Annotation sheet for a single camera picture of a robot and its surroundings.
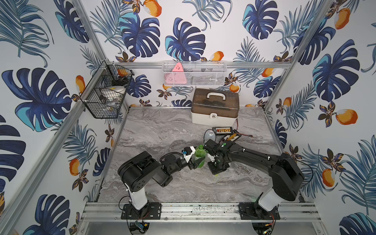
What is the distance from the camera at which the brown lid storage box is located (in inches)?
38.4

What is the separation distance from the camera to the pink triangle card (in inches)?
35.5

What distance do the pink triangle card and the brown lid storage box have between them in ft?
0.50
